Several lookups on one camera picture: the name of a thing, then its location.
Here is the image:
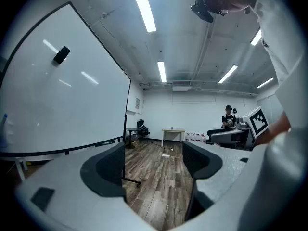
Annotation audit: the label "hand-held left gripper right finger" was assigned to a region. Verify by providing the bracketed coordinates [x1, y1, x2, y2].
[182, 141, 252, 222]

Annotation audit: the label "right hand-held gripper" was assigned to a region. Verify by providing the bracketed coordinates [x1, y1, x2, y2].
[207, 106, 270, 151]

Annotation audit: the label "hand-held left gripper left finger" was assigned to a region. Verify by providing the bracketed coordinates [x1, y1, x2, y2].
[14, 142, 156, 231]

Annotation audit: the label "person's right forearm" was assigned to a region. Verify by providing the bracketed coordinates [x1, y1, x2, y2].
[255, 111, 292, 147]

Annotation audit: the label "black whiteboard eraser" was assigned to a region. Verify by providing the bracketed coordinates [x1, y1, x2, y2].
[52, 46, 71, 65]

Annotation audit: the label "row of clear water jugs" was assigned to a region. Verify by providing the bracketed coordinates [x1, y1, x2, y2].
[184, 132, 207, 143]

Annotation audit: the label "white ceiling pipes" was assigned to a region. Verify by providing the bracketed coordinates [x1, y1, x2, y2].
[144, 80, 258, 97]

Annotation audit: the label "white desk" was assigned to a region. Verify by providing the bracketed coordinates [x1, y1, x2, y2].
[0, 153, 58, 181]

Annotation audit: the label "white air conditioner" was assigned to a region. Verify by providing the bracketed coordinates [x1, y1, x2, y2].
[172, 80, 193, 92]

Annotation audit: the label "black office chair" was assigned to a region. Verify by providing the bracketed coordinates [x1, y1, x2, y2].
[136, 119, 150, 137]

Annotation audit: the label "black desk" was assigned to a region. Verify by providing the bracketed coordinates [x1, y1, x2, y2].
[125, 128, 141, 150]

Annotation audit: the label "person's white shirt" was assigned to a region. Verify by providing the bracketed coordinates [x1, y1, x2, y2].
[238, 0, 308, 134]

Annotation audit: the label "black head-mounted camera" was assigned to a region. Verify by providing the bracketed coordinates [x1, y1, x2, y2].
[190, 0, 228, 23]

